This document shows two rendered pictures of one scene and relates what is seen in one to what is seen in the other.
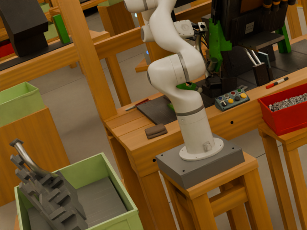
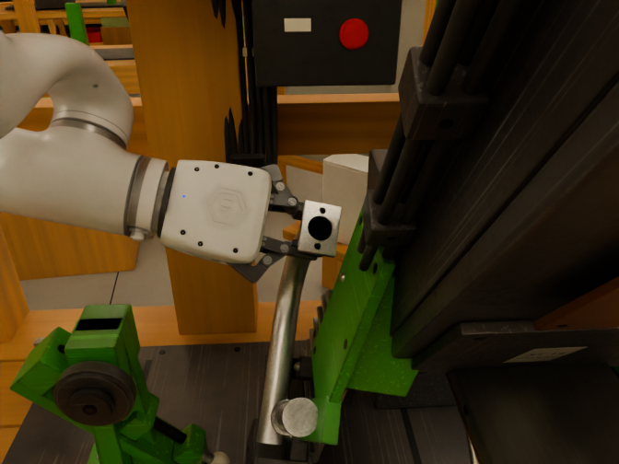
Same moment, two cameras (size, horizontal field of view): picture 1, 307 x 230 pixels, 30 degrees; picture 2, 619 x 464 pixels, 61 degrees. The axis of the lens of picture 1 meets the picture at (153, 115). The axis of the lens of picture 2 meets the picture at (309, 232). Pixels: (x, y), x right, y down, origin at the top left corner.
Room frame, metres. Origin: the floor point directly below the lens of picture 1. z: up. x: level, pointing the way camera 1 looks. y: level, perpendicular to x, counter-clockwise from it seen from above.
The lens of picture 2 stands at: (2.43, -0.45, 1.52)
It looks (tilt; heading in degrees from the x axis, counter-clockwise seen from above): 30 degrees down; 9
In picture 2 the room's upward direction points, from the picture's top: straight up
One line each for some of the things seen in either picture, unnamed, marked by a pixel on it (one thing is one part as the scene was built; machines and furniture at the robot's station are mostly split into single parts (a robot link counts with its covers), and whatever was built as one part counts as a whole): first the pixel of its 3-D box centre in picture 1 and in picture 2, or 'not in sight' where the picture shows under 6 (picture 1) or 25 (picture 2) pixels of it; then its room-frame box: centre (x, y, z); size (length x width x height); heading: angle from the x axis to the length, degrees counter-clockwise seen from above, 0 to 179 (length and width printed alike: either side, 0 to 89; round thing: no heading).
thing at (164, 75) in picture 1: (174, 85); not in sight; (2.19, -0.12, 1.22); 0.19 x 0.12 x 0.24; 91
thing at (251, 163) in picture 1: (206, 166); not in sight; (2.18, -0.15, 0.83); 0.32 x 0.32 x 0.04; 16
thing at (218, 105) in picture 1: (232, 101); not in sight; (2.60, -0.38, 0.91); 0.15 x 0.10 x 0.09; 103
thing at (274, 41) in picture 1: (251, 38); (526, 375); (2.86, -0.60, 1.11); 0.39 x 0.16 x 0.03; 13
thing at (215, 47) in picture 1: (219, 37); (376, 315); (2.86, -0.45, 1.17); 0.13 x 0.12 x 0.20; 103
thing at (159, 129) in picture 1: (156, 131); not in sight; (2.53, 0.01, 0.91); 0.10 x 0.08 x 0.03; 93
